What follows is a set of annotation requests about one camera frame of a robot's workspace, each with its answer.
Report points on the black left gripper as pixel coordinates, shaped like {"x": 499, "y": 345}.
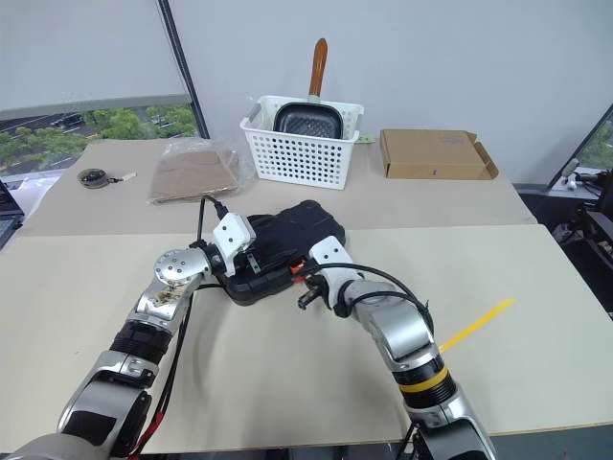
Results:
{"x": 249, "y": 261}

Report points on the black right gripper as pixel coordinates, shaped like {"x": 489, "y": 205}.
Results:
{"x": 320, "y": 287}

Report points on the black plastic tool case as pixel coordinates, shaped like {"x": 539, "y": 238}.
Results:
{"x": 297, "y": 225}

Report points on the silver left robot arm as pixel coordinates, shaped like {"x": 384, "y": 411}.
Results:
{"x": 177, "y": 268}

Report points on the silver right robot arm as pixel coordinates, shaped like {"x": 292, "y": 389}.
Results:
{"x": 407, "y": 326}

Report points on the clear bag with cardboard sheets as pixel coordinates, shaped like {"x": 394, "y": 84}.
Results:
{"x": 191, "y": 177}

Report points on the white perforated plastic basket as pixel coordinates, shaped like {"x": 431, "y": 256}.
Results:
{"x": 301, "y": 158}

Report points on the small green object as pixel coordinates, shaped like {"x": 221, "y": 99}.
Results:
{"x": 366, "y": 139}

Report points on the yellow zip tie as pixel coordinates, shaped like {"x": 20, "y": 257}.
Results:
{"x": 479, "y": 321}

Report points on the round dark object with tag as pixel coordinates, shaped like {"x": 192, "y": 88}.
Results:
{"x": 93, "y": 177}

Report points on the flat brown cardboard box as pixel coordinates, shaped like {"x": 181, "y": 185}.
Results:
{"x": 431, "y": 155}

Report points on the small white device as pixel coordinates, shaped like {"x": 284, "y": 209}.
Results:
{"x": 569, "y": 172}

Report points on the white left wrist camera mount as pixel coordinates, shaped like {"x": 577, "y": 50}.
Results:
{"x": 232, "y": 235}

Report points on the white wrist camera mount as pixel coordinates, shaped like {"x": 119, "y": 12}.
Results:
{"x": 330, "y": 251}
{"x": 232, "y": 235}

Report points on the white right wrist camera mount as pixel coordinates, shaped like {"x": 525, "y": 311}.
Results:
{"x": 330, "y": 251}

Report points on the dark window frame post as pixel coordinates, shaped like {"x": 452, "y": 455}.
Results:
{"x": 184, "y": 72}

